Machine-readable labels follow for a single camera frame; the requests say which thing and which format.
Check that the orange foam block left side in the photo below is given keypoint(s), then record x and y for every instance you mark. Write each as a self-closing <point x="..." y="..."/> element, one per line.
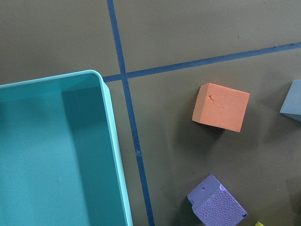
<point x="220" y="106"/>

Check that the yellow foam block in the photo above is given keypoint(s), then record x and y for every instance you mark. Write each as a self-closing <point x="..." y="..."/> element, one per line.
<point x="258" y="224"/>

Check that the purple foam block left side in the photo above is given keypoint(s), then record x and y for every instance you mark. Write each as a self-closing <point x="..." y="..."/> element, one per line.
<point x="214" y="205"/>

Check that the teal plastic bin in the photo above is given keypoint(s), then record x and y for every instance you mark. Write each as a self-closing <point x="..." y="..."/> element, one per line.
<point x="60" y="162"/>

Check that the light blue foam block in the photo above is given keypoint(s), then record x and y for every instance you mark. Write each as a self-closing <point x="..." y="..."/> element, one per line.
<point x="292" y="104"/>

